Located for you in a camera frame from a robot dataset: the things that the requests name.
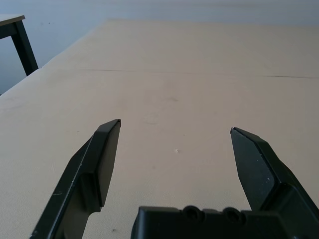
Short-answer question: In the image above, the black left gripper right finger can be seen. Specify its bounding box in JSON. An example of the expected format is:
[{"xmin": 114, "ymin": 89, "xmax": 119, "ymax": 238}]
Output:
[{"xmin": 229, "ymin": 126, "xmax": 319, "ymax": 239}]

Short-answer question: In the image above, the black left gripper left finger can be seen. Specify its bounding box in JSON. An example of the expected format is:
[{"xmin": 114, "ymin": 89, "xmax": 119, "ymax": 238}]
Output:
[{"xmin": 29, "ymin": 119, "xmax": 122, "ymax": 239}]

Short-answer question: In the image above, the black frame side table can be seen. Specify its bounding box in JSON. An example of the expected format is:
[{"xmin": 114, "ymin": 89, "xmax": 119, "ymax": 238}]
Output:
[{"xmin": 0, "ymin": 14, "xmax": 39, "ymax": 97}]

